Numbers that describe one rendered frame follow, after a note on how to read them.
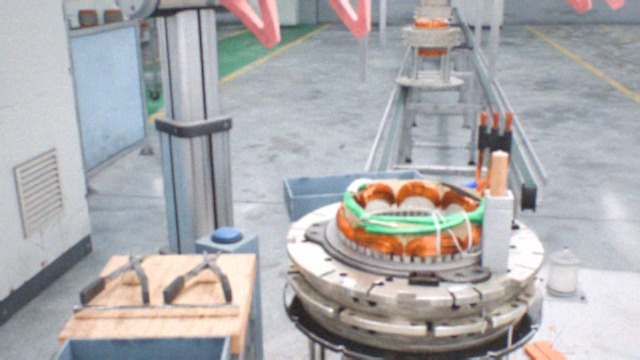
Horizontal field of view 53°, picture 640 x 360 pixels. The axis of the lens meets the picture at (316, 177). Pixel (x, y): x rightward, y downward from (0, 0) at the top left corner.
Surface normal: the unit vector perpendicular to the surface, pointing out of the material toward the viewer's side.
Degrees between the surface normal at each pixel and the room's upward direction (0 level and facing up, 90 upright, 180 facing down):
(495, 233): 90
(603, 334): 0
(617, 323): 0
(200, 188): 90
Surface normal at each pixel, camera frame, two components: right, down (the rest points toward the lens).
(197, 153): 0.68, 0.22
